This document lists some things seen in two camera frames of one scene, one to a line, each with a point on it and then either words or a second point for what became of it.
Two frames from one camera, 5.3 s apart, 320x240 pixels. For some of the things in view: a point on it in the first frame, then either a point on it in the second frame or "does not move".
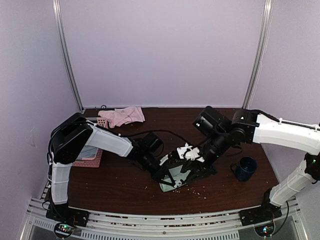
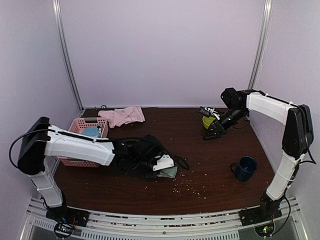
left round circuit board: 63,230 does not move
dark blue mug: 244,169 does not move
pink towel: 123,115 does not move
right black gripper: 203,170 → 219,128
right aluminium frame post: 261,53 does not move
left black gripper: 159,176 → 146,175
